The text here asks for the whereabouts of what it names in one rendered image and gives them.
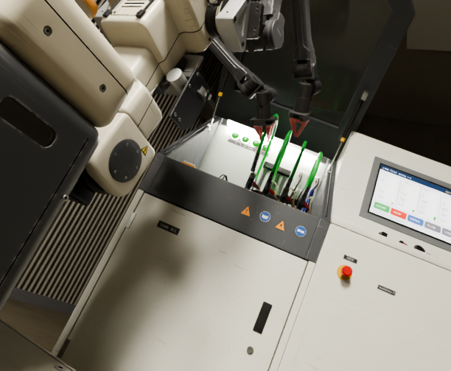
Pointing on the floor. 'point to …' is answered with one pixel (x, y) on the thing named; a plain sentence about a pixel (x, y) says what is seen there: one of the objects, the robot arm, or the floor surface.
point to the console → (382, 285)
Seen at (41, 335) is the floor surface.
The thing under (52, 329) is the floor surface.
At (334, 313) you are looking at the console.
